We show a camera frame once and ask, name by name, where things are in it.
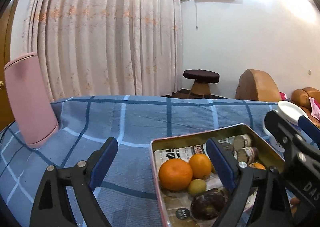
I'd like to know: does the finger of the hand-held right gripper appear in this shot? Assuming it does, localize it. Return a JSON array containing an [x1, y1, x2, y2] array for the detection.
[[264, 110, 320, 175], [299, 116, 320, 151]]

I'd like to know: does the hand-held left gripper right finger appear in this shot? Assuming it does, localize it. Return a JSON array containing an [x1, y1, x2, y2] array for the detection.
[[205, 138, 293, 227]]

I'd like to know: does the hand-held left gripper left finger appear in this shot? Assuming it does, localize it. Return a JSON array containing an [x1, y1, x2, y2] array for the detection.
[[29, 137, 118, 227]]

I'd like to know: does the dark brown passion fruit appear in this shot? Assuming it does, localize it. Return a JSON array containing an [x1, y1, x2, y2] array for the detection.
[[220, 143, 235, 157], [190, 188, 230, 220]]

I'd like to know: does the sugarcane piece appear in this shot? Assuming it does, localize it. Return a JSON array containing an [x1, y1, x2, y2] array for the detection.
[[237, 146, 260, 164], [232, 135, 253, 151]]

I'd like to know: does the small lumpy yellow fruit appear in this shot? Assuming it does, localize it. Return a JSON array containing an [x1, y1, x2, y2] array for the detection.
[[187, 179, 207, 197]]

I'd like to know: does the pink tin box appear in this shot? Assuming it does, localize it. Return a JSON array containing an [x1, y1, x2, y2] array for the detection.
[[150, 123, 300, 227]]

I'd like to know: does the large orange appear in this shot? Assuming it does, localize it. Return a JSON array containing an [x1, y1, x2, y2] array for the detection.
[[158, 159, 193, 192]]

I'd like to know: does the white cartoon print mug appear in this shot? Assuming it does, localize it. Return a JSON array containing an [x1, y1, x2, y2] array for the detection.
[[262, 110, 287, 153]]

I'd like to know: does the pink floral cushion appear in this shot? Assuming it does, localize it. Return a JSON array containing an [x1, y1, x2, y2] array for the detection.
[[309, 97, 320, 120]]

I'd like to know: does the brown leather armchair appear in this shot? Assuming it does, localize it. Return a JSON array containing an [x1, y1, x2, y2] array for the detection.
[[234, 69, 282, 102]]

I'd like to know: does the printed paper liner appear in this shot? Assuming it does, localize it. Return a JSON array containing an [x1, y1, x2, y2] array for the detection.
[[153, 139, 240, 227]]

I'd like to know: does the blue plaid tablecloth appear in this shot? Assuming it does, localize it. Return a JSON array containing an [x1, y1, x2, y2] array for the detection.
[[0, 95, 320, 227]]

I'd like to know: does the round dark cushioned stool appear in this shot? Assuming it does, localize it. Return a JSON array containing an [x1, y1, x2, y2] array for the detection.
[[183, 69, 220, 99]]

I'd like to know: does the pink cylindrical bin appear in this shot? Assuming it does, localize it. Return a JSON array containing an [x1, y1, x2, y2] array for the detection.
[[4, 52, 59, 149]]

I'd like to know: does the floral beige curtain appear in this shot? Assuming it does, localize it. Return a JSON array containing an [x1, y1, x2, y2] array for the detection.
[[21, 0, 184, 102]]

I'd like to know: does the wooden door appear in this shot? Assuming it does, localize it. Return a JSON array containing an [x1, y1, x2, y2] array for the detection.
[[0, 0, 15, 130]]

